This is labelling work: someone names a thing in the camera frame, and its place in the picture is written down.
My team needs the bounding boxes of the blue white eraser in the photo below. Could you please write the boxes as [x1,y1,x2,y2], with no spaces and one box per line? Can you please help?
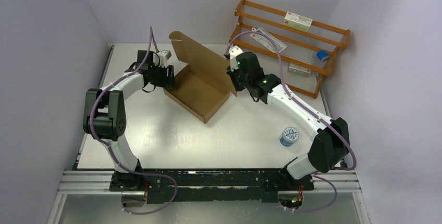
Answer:
[316,50,331,62]

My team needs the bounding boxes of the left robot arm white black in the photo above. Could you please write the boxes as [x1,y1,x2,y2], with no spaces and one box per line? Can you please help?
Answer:
[83,50,175,191]

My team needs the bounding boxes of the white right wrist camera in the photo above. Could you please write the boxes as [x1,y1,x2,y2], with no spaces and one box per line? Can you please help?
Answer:
[224,45,243,60]

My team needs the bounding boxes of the green white small box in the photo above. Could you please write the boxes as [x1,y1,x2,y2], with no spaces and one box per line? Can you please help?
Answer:
[283,11,313,32]

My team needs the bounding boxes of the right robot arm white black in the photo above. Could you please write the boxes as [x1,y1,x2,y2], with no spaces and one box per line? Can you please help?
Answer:
[225,46,350,190]

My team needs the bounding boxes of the small white box lower shelf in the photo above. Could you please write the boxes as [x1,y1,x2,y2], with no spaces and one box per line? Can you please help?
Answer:
[288,63,311,77]

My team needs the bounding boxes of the brown cardboard box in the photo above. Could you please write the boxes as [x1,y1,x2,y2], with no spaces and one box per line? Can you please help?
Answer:
[163,31,237,123]

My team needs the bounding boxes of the clear plastic packaged item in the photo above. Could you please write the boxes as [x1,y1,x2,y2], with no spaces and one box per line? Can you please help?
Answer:
[250,27,288,53]

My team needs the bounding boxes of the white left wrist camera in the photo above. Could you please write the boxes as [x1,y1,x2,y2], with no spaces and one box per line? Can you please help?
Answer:
[156,50,171,68]

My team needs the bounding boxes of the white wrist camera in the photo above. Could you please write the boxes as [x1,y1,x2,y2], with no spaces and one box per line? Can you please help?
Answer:
[224,45,243,60]
[156,50,171,68]

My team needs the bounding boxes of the orange wooden shelf rack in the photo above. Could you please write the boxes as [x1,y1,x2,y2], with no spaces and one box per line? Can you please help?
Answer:
[230,0,351,98]

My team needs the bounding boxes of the aluminium frame rails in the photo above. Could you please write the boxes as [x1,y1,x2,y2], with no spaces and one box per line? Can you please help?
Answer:
[48,170,371,223]

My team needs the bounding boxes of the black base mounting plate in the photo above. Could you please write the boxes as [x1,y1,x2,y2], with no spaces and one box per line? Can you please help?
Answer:
[109,168,314,204]

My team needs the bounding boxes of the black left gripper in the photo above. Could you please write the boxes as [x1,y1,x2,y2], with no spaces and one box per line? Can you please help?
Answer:
[149,63,177,89]

